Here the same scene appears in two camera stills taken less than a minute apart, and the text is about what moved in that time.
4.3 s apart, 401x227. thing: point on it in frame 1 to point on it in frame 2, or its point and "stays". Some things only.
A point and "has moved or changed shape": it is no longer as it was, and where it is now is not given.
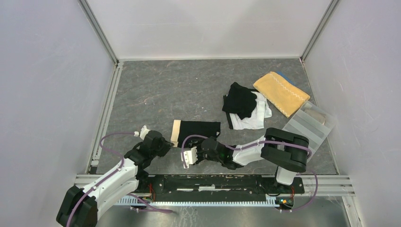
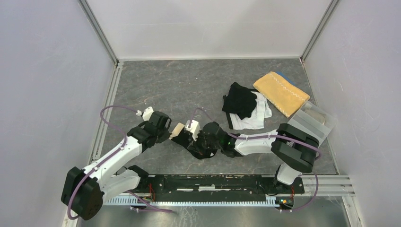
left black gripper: (166, 145) to (165, 135)
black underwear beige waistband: (181, 129) has moved or changed shape
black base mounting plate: (217, 186) stays
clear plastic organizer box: (312, 123) stays
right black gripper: (199, 158) to (200, 134)
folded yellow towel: (285, 97) stays
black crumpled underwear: (240, 100) stays
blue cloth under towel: (285, 77) stays
